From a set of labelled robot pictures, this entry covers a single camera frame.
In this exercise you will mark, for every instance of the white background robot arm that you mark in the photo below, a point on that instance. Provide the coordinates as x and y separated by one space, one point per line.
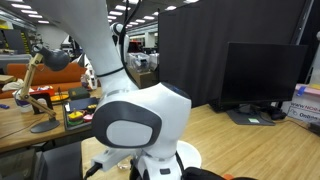
115 28

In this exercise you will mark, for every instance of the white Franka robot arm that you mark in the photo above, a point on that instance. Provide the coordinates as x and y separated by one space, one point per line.
140 110

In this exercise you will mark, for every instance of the brown cardboard box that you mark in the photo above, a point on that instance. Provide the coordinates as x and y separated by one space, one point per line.
143 79

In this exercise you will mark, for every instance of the clear storage bins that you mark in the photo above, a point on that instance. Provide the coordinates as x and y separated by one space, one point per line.
140 61

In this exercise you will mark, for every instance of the black curtain divider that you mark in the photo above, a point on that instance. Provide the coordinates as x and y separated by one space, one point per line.
200 50

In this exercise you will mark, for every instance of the black and yellow toy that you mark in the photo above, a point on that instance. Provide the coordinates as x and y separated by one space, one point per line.
91 107

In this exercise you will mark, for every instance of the white bowl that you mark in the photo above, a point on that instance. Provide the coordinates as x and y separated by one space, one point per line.
192 156

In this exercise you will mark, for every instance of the pink toy block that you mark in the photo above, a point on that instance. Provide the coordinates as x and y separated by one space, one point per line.
88 117

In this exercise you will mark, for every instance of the dark green box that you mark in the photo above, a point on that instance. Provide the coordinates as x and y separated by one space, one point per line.
78 92

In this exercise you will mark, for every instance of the black tray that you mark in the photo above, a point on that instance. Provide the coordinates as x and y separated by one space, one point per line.
76 104

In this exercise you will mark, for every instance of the yellow toy block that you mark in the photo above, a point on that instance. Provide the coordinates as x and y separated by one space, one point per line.
76 115

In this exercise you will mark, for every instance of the black rounded object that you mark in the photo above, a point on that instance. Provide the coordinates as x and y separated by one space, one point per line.
200 175

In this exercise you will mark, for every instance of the black computer monitor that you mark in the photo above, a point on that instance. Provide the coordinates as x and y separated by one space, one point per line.
260 73

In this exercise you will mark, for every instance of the yellow orange dish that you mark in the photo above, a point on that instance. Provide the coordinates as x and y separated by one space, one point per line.
59 97

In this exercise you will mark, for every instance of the small orange object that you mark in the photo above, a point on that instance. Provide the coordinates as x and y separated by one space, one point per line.
228 177

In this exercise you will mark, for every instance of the orange sofa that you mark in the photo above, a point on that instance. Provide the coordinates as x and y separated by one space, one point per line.
50 75

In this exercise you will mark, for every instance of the red box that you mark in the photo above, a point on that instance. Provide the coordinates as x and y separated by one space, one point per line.
43 90

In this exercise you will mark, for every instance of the black desk item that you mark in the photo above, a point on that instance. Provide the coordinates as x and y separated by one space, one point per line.
278 115

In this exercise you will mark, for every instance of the wooden desk lamp grey head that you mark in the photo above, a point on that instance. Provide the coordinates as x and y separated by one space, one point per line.
45 126

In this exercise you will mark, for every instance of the dark grey chair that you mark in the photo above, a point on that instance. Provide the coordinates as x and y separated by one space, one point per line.
63 163

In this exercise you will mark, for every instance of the clear plastic bottle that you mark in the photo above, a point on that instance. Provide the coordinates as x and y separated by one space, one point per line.
21 105

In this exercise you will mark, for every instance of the white printed box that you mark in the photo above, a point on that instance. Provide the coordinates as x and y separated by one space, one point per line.
305 108

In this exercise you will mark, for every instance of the small blue item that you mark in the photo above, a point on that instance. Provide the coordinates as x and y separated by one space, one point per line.
4 106

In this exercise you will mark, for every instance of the black frame stand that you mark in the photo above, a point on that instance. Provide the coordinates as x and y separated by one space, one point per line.
33 100

